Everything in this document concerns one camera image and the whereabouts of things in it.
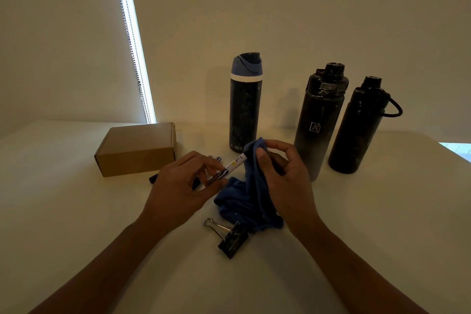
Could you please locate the person's right hand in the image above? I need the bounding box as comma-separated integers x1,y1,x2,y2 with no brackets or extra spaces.
255,139,324,239

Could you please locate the person's left hand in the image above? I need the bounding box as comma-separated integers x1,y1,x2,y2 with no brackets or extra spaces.
141,151,229,237

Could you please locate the blue cloth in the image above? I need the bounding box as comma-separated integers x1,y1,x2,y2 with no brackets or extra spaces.
213,137,285,234

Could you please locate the brown paper box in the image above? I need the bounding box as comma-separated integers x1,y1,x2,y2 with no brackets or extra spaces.
94,122,177,178

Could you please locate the black grey gradient bottle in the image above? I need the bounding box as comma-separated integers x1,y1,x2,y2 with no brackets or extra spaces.
293,62,349,182

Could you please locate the black binder clip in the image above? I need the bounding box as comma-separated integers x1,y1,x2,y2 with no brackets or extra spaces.
203,217,249,260

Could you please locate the black bottle with loop handle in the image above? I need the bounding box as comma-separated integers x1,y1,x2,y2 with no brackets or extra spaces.
328,76,404,175

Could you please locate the navy bottle with blue lid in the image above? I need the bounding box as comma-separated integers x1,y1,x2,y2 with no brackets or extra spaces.
229,52,264,153

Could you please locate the person's left forearm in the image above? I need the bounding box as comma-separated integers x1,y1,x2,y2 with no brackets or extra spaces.
29,214,164,314

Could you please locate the person's right forearm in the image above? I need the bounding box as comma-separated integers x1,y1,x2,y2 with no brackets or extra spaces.
296,220,429,314

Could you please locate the beaded blind chain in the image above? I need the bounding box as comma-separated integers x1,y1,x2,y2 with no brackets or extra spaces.
112,0,154,124

